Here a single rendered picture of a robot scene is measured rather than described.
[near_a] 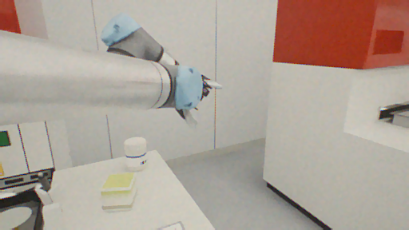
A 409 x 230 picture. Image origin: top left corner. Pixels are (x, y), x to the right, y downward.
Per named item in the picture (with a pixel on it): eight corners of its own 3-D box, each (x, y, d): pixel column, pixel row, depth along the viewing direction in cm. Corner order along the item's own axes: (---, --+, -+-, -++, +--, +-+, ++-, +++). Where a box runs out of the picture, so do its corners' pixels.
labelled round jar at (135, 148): (125, 164, 82) (121, 139, 80) (144, 160, 86) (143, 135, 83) (128, 173, 76) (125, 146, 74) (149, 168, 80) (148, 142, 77)
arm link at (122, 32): (91, 46, 48) (109, 15, 51) (134, 77, 55) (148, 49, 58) (110, 36, 43) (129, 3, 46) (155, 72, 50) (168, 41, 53)
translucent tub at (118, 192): (111, 194, 66) (108, 172, 64) (138, 193, 67) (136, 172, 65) (101, 213, 59) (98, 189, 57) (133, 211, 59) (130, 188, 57)
